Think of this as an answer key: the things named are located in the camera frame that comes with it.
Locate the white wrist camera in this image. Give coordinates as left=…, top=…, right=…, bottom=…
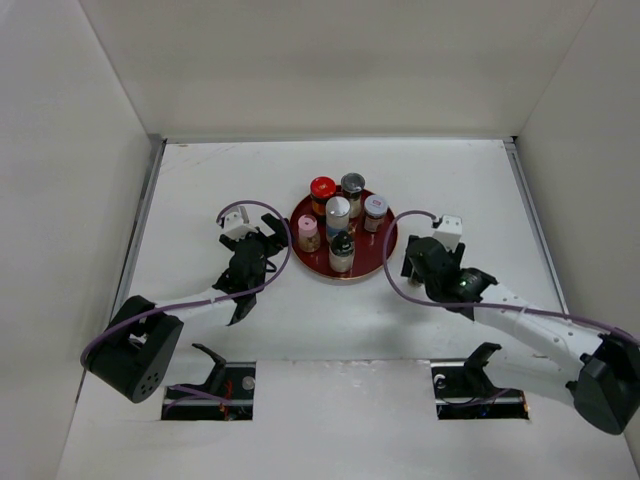
left=218, top=206, right=257, bottom=241
left=432, top=215, right=463, bottom=252

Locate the red lid chili sauce jar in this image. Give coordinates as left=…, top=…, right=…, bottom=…
left=310, top=176, right=336, bottom=219

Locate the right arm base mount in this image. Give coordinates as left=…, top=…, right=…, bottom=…
left=430, top=342, right=529, bottom=420

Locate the silver lid tall jar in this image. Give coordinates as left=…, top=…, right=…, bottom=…
left=325, top=196, right=351, bottom=242

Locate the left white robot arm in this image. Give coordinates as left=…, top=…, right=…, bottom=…
left=80, top=207, right=293, bottom=404

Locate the pink lid spice shaker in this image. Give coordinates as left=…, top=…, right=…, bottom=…
left=297, top=215, right=321, bottom=253

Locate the black pump white bottle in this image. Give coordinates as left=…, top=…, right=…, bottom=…
left=329, top=231, right=355, bottom=273

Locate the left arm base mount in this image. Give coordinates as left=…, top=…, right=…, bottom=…
left=160, top=343, right=257, bottom=422

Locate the black top grinder bottle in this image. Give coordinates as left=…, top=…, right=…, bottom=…
left=341, top=172, right=366, bottom=219

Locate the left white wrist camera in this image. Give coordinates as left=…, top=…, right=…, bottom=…
left=218, top=206, right=257, bottom=241

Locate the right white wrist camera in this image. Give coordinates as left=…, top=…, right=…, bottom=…
left=432, top=215, right=463, bottom=252

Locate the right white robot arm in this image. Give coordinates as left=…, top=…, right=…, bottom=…
left=401, top=235, right=639, bottom=435

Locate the red round tray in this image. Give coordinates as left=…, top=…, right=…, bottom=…
left=290, top=195, right=395, bottom=280

